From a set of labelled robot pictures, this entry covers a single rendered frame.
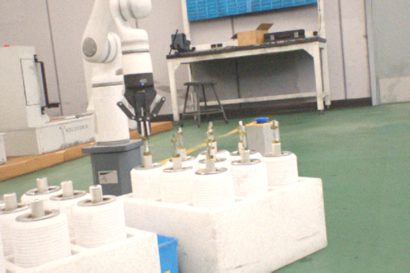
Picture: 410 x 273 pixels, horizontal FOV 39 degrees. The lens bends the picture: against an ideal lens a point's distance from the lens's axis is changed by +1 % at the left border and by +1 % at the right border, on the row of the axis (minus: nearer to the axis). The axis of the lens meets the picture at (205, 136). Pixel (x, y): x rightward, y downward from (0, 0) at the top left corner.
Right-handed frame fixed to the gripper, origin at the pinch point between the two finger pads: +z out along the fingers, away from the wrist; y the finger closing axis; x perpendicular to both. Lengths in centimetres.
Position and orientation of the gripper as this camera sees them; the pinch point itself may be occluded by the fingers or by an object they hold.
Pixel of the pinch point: (144, 128)
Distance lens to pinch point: 147.9
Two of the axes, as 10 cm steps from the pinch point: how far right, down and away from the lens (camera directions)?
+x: -3.4, -0.6, 9.4
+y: 9.3, -1.3, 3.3
